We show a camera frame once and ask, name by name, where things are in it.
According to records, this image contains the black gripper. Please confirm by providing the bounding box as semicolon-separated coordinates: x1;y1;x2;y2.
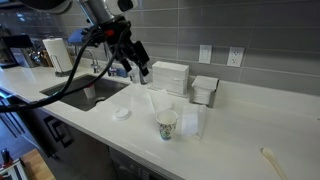
98;19;151;78

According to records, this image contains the white cup red inside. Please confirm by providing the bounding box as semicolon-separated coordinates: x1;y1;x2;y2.
83;83;97;99

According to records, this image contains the white plastic cup lid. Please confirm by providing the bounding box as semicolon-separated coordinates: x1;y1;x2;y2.
112;107;132;121

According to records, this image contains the patterned paper cup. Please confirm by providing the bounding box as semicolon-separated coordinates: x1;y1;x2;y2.
155;109;180;141

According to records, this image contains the clear soap dispenser bottle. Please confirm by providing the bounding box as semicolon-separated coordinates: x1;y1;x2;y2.
129;64;142;84

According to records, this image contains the blue sponge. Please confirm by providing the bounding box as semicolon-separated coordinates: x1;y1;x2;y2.
114;68;129;78

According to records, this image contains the tall chrome gooseneck faucet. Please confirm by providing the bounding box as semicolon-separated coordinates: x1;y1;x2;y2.
102;41;118;78

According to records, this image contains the small chrome tap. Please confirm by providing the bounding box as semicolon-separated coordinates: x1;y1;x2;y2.
74;45;102;74

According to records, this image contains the stainless steel sink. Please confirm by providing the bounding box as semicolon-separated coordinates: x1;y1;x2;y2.
39;74;130;113

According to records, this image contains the black paper towel holder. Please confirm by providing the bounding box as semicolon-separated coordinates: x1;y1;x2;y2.
53;54;76;78

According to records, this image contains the white paper towel roll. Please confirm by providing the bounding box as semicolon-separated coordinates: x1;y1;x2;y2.
42;37;75;76

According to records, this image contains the clear acrylic holder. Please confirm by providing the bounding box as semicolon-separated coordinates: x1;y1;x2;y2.
180;103;209;140

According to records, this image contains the white power outlet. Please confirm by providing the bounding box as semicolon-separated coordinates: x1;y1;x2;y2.
226;46;245;68

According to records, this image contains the dark cabinet front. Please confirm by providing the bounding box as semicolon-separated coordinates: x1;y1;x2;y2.
0;88;113;180

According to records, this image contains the stainless dishwasher front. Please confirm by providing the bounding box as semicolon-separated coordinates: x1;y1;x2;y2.
108;146;174;180

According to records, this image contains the black red bottle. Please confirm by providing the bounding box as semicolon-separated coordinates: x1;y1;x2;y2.
0;148;14;168

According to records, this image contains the cream plastic spoon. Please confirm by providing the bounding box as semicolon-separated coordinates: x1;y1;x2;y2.
260;147;289;180

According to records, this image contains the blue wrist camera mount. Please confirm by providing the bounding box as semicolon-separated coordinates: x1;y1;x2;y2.
68;28;98;46

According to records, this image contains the white light switch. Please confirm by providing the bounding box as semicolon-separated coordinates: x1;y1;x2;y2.
198;44;213;65

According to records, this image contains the white metal frame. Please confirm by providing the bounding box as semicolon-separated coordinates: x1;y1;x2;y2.
0;159;29;180

